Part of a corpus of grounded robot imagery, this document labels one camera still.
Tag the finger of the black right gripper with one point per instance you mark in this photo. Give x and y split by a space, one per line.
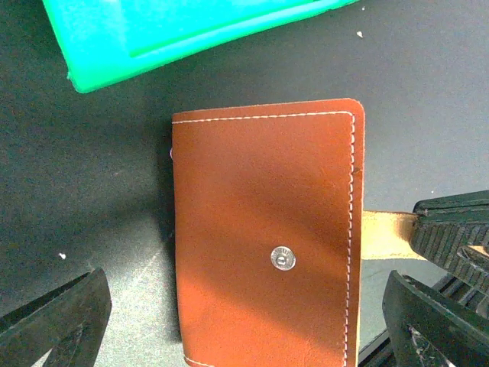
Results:
462 209
461 249

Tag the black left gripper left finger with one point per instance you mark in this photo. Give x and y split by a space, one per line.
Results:
66 324

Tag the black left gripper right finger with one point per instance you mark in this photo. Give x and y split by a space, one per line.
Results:
429 329

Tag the green bin with red cards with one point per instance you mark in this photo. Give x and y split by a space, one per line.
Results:
106 42

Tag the brown leather card holder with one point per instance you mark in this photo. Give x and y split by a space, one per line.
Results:
270 232

